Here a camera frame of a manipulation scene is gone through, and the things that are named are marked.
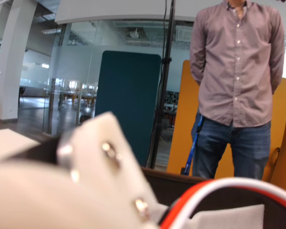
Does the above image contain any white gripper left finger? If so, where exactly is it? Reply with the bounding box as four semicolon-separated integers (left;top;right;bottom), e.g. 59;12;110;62
0;159;143;229

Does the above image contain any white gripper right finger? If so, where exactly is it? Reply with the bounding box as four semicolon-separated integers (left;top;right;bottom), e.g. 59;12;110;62
56;111;169;229

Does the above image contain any brown woven fabric bin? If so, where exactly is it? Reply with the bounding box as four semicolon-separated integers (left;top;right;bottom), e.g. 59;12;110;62
141;167;286;229

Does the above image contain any white sheet inside bin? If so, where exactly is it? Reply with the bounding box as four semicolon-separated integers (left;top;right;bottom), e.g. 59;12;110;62
190;204;266;229

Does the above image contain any teal partition panel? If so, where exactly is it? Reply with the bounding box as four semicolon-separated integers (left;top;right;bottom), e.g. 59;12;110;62
94;50;163;167

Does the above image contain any black stand pole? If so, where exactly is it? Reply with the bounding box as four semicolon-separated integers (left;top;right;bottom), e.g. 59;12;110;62
146;0;177;169

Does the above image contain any person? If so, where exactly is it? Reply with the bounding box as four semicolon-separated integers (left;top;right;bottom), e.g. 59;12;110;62
189;0;286;181

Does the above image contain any blue lanyard strap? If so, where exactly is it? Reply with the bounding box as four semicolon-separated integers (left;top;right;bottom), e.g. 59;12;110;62
180;112;206;176

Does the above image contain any red white black servo cable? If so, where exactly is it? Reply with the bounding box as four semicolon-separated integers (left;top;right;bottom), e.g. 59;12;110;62
158;177;286;229

